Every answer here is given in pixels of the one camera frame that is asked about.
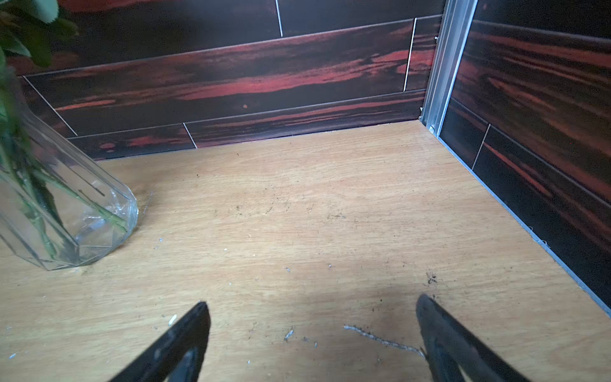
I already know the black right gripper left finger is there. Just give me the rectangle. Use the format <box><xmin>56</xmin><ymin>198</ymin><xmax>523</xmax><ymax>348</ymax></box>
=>
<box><xmin>112</xmin><ymin>302</ymin><xmax>211</xmax><ymax>381</ymax></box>

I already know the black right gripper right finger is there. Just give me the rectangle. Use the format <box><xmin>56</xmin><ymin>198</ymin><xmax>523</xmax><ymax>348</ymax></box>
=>
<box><xmin>416</xmin><ymin>294</ymin><xmax>527</xmax><ymax>381</ymax></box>

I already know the clear glass vase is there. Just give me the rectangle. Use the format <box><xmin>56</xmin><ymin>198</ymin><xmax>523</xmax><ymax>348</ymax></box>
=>
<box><xmin>1</xmin><ymin>68</ymin><xmax>138</xmax><ymax>271</ymax></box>

